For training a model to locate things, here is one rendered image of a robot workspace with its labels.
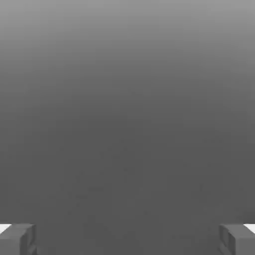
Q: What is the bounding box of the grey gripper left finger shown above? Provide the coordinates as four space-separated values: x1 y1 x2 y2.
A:
0 223 38 255

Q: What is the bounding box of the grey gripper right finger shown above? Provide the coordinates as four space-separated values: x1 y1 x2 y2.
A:
218 223 255 255

